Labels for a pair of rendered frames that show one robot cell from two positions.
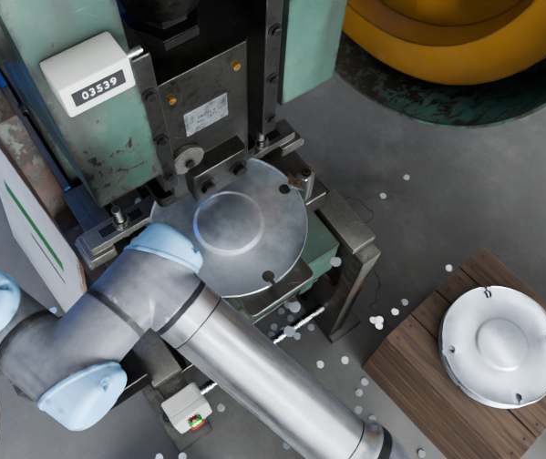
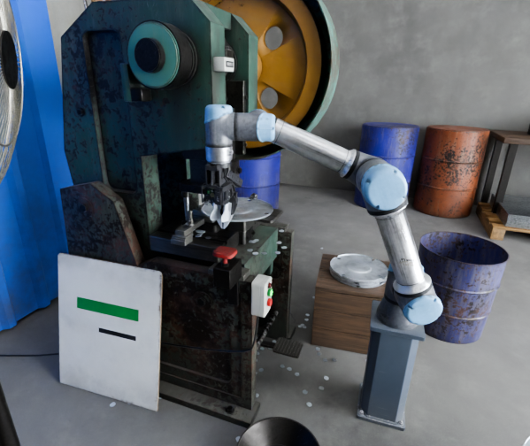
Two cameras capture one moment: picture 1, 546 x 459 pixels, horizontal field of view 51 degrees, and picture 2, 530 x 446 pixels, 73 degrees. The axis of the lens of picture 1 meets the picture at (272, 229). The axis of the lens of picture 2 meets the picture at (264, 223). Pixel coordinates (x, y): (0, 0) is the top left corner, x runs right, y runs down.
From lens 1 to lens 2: 116 cm
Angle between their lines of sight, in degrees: 48
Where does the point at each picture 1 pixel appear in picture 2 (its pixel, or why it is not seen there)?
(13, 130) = (120, 206)
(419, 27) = not seen: hidden behind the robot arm
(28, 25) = (213, 42)
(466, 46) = (291, 113)
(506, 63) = (304, 107)
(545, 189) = not seen: hidden behind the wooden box
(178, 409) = (261, 280)
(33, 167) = (128, 229)
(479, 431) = (379, 295)
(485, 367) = (360, 273)
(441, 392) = (353, 291)
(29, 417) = not seen: outside the picture
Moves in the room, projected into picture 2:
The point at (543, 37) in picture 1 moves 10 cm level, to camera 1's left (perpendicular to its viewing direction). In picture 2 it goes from (311, 91) to (292, 91)
